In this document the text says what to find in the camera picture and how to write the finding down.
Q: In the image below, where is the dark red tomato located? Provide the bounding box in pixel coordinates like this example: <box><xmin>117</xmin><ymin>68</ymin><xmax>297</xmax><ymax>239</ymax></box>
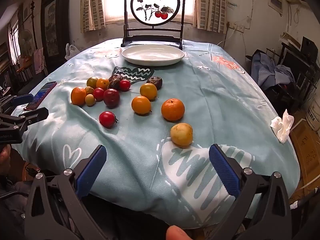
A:
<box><xmin>103</xmin><ymin>88</ymin><xmax>120</xmax><ymax>108</ymax></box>

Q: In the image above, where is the pale yellow round fruit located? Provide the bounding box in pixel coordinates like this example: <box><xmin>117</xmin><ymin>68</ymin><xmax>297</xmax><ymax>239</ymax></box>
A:
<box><xmin>170</xmin><ymin>123</ymin><xmax>194</xmax><ymax>148</ymax></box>

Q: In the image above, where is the round painted table screen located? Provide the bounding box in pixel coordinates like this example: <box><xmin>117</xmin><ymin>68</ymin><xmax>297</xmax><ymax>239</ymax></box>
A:
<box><xmin>121</xmin><ymin>0</ymin><xmax>187</xmax><ymax>50</ymax></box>

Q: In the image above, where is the crumpled white tissue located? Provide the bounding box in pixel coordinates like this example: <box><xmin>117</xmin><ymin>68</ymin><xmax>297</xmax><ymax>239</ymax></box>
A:
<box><xmin>270</xmin><ymin>109</ymin><xmax>293</xmax><ymax>144</ymax></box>

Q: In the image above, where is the green tomato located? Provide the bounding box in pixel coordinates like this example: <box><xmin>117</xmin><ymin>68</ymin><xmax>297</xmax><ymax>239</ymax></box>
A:
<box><xmin>86</xmin><ymin>77</ymin><xmax>99</xmax><ymax>89</ymax></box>

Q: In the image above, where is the white bucket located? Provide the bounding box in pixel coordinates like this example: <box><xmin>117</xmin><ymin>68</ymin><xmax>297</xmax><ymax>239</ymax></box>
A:
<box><xmin>304</xmin><ymin>97</ymin><xmax>320</xmax><ymax>132</ymax></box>

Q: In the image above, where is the light blue printed tablecloth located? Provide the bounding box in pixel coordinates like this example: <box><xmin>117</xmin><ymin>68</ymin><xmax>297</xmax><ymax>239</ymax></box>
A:
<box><xmin>11</xmin><ymin>39</ymin><xmax>300</xmax><ymax>227</ymax></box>

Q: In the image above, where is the person's right hand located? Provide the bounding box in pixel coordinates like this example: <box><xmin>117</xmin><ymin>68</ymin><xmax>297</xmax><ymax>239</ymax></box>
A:
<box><xmin>166</xmin><ymin>225</ymin><xmax>193</xmax><ymax>240</ymax></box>

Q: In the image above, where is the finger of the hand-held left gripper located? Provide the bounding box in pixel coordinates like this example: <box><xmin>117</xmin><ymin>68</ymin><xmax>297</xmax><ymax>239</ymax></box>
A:
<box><xmin>0</xmin><ymin>107</ymin><xmax>49</xmax><ymax>130</ymax></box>
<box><xmin>0</xmin><ymin>94</ymin><xmax>34</xmax><ymax>113</ymax></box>

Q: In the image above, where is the black monitor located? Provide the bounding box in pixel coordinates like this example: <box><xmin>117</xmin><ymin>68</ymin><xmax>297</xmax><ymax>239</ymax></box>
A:
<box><xmin>280</xmin><ymin>36</ymin><xmax>320</xmax><ymax>85</ymax></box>

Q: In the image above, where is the blue cloth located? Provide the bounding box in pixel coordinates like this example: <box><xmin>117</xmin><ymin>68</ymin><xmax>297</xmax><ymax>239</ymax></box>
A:
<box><xmin>250</xmin><ymin>51</ymin><xmax>295</xmax><ymax>88</ymax></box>

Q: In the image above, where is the red cherry tomato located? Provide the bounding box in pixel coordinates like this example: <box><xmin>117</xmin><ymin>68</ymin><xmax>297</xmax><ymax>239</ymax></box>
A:
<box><xmin>99</xmin><ymin>111</ymin><xmax>118</xmax><ymax>129</ymax></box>
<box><xmin>93</xmin><ymin>87</ymin><xmax>105</xmax><ymax>102</ymax></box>
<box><xmin>119</xmin><ymin>79</ymin><xmax>131</xmax><ymax>92</ymax></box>

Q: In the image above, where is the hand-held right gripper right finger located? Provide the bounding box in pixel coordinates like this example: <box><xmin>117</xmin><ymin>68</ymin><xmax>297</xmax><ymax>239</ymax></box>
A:
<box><xmin>209</xmin><ymin>144</ymin><xmax>293</xmax><ymax>240</ymax></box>

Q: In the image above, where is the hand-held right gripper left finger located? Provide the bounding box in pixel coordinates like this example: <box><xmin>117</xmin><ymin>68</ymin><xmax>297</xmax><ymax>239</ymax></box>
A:
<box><xmin>24</xmin><ymin>144</ymin><xmax>108</xmax><ymax>240</ymax></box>

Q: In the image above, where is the white oval plate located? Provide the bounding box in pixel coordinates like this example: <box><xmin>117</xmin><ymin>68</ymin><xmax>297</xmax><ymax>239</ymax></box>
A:
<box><xmin>122</xmin><ymin>44</ymin><xmax>185</xmax><ymax>67</ymax></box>

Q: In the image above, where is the pink towel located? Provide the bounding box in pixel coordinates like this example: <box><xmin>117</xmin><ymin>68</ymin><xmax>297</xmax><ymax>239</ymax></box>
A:
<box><xmin>34</xmin><ymin>47</ymin><xmax>45</xmax><ymax>74</ymax></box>

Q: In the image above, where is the orange tangerine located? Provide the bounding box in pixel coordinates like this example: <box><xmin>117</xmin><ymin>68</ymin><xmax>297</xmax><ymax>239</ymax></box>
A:
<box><xmin>161</xmin><ymin>98</ymin><xmax>185</xmax><ymax>122</ymax></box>
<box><xmin>71</xmin><ymin>87</ymin><xmax>87</xmax><ymax>106</ymax></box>

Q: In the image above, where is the standing fan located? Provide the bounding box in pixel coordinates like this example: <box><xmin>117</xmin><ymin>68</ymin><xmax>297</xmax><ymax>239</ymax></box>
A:
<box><xmin>19</xmin><ymin>29</ymin><xmax>34</xmax><ymax>55</ymax></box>

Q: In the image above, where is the yellow orange tomato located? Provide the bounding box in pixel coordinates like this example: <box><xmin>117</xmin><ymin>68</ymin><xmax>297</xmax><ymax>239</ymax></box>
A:
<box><xmin>139</xmin><ymin>83</ymin><xmax>158</xmax><ymax>101</ymax></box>

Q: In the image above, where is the beige patterned curtain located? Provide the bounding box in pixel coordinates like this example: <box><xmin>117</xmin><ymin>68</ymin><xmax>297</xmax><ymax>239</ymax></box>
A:
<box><xmin>195</xmin><ymin>0</ymin><xmax>227</xmax><ymax>33</ymax></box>
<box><xmin>80</xmin><ymin>0</ymin><xmax>107</xmax><ymax>33</ymax></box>

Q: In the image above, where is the white wall outlet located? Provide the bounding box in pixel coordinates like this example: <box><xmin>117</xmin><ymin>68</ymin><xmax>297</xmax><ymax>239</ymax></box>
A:
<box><xmin>226</xmin><ymin>22</ymin><xmax>247</xmax><ymax>33</ymax></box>

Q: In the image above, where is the white plastic bag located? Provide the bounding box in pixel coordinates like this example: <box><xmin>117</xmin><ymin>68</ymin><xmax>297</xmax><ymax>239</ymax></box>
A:
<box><xmin>65</xmin><ymin>43</ymin><xmax>81</xmax><ymax>61</ymax></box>

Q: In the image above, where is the cardboard box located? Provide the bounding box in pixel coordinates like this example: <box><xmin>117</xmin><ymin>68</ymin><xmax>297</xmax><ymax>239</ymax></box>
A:
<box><xmin>290</xmin><ymin>120</ymin><xmax>320</xmax><ymax>188</ymax></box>

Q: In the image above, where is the red smartphone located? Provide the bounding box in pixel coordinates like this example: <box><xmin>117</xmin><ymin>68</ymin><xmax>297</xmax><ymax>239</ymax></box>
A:
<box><xmin>26</xmin><ymin>81</ymin><xmax>57</xmax><ymax>110</ymax></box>

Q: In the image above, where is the dark framed painting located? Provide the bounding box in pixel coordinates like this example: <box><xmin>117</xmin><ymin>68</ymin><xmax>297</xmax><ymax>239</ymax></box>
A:
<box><xmin>40</xmin><ymin>0</ymin><xmax>72</xmax><ymax>67</ymax></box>

